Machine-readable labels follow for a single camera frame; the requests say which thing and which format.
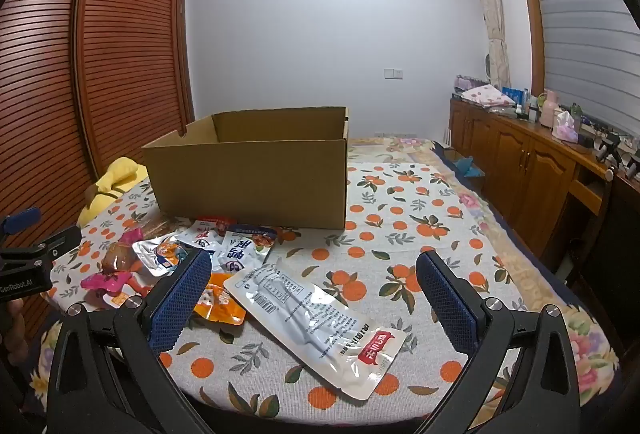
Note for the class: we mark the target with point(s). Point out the white wall socket strip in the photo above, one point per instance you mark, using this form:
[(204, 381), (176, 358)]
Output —
[(395, 134)]

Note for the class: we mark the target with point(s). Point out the red white snack packet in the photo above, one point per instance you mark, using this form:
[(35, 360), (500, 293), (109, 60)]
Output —
[(202, 234)]

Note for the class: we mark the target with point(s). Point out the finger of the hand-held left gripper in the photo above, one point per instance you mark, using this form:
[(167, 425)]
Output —
[(20, 218), (50, 241)]

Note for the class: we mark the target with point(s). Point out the silver orange snack packet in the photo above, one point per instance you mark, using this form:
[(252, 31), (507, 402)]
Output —
[(160, 256)]

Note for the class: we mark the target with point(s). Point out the white desk fan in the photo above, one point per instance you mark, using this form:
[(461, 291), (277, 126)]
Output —
[(487, 69)]

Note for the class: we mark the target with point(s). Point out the grey window blind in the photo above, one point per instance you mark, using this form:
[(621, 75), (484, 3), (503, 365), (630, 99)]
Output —
[(585, 24)]

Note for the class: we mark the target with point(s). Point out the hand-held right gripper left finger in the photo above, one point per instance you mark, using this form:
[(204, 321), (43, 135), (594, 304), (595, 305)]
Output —
[(180, 301)]

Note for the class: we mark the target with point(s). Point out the white blue snack packet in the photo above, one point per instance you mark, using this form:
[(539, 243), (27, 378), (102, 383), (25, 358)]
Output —
[(240, 251)]

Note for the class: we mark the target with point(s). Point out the brown cardboard box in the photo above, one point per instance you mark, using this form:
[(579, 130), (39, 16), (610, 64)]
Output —
[(250, 184)]

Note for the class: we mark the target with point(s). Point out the long white snack packet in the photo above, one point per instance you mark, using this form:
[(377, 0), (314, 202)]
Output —
[(300, 319)]

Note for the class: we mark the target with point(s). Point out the yellow plush toy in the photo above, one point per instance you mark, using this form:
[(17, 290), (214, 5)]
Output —
[(117, 171)]

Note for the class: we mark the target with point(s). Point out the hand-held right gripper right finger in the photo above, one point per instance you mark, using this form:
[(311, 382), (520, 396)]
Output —
[(445, 301)]

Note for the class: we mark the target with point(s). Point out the wooden window frame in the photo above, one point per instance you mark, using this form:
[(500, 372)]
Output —
[(532, 14)]

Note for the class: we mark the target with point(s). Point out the pink snack packet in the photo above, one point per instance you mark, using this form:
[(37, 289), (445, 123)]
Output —
[(107, 282)]

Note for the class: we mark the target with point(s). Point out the orange fruit print blanket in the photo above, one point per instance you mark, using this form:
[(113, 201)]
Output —
[(400, 214)]

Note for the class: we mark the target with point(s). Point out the black mini tripod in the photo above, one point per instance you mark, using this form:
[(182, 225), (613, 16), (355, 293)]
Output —
[(632, 166), (607, 154)]

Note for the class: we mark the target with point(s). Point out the person's left hand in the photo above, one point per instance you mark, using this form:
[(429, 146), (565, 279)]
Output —
[(11, 326)]

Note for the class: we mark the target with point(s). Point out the long wooden cabinet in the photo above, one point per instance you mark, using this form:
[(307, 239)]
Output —
[(525, 164)]

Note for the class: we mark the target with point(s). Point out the pink thermos bottle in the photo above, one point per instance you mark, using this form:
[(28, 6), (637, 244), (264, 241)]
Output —
[(548, 111)]

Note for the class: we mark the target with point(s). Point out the brown slatted wooden wardrobe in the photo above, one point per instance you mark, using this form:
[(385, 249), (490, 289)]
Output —
[(125, 39)]

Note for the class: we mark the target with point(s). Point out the pink folded cloth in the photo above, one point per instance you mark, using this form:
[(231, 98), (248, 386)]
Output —
[(487, 96)]

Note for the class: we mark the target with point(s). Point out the beige patterned curtain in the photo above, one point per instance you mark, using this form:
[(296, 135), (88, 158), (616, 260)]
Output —
[(492, 14)]

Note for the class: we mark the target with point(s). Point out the white wall switch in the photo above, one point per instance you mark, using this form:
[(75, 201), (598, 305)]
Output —
[(393, 73)]

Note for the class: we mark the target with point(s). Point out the blue small boxes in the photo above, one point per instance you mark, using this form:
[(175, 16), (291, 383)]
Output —
[(512, 94)]

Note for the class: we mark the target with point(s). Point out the purple plastic pack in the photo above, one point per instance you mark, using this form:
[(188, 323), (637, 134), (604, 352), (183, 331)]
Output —
[(469, 84)]

